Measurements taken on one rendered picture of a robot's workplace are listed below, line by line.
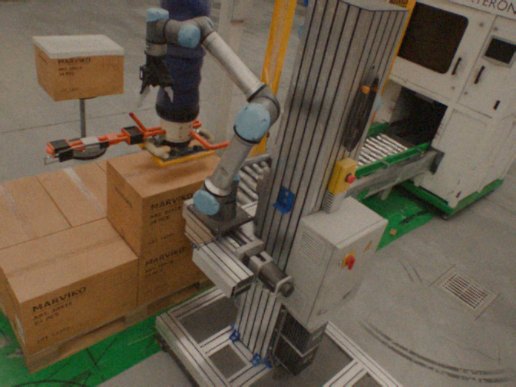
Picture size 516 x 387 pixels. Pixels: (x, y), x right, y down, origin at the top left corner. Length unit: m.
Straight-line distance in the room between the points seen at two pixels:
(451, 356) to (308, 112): 2.16
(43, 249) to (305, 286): 1.41
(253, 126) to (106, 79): 2.66
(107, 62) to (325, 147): 2.70
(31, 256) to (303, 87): 1.64
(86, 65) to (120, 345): 2.25
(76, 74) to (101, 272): 1.99
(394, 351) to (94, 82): 3.10
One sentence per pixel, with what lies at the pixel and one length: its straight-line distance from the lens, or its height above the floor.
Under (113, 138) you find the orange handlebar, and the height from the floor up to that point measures 1.20.
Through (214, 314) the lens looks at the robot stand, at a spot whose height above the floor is 0.21.
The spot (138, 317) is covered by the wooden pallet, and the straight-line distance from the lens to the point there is 2.84.
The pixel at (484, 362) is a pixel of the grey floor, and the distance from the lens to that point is 3.45.
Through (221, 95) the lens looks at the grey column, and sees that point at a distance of 3.79.
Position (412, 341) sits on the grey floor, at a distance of 3.27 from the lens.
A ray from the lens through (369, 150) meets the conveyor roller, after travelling 4.17.
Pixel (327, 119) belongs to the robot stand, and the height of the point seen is 1.64.
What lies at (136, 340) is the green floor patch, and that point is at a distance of 2.80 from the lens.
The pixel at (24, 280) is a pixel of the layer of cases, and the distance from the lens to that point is 2.42.
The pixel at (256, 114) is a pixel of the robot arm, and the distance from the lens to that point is 1.51.
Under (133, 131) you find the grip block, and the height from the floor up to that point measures 1.20.
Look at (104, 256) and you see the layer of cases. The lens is 2.48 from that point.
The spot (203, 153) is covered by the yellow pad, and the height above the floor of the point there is 1.07.
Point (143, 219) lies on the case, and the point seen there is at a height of 0.80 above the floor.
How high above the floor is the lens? 2.24
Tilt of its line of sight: 33 degrees down
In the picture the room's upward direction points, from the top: 12 degrees clockwise
